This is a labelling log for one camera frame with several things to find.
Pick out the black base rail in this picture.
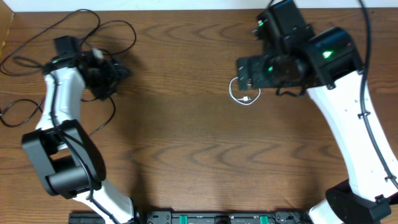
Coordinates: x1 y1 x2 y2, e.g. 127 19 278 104
67 210 312 224

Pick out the white USB cable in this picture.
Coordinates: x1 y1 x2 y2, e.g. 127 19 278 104
229 76 262 106

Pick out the short black USB cable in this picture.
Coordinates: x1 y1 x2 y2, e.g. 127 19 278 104
0 95 117 138

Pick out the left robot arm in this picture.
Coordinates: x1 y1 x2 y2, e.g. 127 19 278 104
22 49 139 223

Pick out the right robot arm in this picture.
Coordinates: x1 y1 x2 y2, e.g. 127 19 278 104
237 21 397 223

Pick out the long thin black cable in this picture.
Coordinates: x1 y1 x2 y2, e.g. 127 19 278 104
0 8 137 77

